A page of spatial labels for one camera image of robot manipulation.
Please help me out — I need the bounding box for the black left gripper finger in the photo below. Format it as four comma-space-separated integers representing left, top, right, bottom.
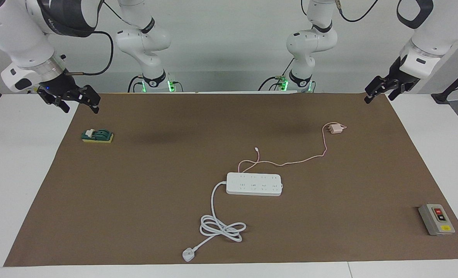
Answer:
364, 76, 386, 104
387, 86, 404, 102

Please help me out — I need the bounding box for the pink charging cable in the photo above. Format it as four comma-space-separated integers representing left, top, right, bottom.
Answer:
238, 124, 332, 173

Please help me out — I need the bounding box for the white power strip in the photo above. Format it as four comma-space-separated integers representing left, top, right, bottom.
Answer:
226, 172, 283, 197

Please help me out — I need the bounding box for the brown table mat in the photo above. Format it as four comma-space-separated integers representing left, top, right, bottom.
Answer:
3, 92, 458, 267

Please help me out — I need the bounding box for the grey push button box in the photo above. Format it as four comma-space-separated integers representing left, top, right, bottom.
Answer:
418, 204, 456, 236

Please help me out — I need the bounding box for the green knife switch yellow base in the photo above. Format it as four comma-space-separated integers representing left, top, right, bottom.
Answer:
82, 129, 114, 144

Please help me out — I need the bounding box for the black base cable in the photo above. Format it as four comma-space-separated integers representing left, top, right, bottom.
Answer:
258, 58, 295, 92
128, 75, 144, 93

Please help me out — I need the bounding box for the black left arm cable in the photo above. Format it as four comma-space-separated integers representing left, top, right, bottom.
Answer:
337, 0, 380, 22

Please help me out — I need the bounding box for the white power cord with plug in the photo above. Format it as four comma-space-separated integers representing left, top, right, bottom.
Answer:
182, 181, 247, 262

